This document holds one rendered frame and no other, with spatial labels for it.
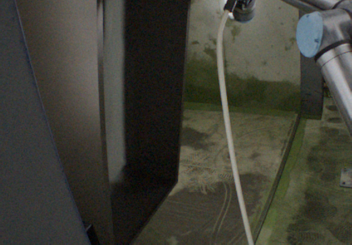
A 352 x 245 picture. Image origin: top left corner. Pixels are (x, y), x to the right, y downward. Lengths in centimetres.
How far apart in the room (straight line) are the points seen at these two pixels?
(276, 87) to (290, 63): 24
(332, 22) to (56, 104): 79
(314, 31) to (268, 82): 224
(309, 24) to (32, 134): 82
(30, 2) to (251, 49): 236
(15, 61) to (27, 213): 12
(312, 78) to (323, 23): 213
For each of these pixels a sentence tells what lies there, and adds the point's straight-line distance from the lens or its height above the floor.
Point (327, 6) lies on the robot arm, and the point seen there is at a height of 130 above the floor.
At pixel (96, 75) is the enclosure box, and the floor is 124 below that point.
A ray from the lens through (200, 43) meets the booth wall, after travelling 328.
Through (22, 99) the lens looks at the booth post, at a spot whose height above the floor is 144.
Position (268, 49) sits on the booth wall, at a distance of 312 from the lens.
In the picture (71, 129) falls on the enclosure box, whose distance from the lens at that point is 111.
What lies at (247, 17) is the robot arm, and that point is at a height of 122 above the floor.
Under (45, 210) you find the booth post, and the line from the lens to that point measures 34.
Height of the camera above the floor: 153
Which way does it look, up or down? 26 degrees down
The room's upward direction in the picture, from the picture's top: 9 degrees counter-clockwise
